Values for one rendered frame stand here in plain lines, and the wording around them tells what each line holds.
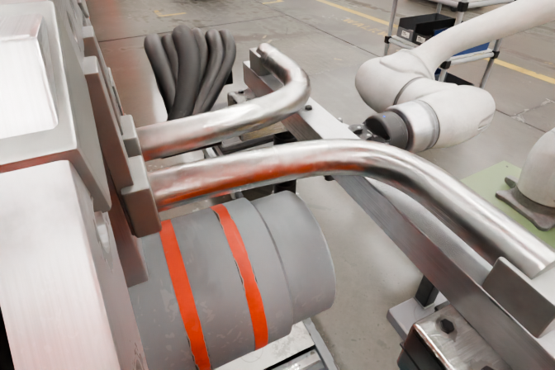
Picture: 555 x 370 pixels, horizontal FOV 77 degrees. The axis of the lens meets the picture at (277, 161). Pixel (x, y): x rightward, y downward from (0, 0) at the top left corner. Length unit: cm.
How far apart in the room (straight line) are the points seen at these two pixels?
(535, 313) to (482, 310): 3
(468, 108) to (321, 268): 44
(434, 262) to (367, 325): 110
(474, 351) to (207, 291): 18
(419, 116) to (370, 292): 91
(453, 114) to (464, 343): 47
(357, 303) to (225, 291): 110
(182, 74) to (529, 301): 29
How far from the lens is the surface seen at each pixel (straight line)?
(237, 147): 148
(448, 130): 65
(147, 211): 22
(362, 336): 131
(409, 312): 85
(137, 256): 27
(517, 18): 84
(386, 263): 150
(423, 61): 78
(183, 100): 33
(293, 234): 32
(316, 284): 33
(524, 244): 21
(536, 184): 125
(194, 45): 35
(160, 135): 27
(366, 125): 62
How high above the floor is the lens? 114
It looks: 36 degrees down
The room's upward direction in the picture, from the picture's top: straight up
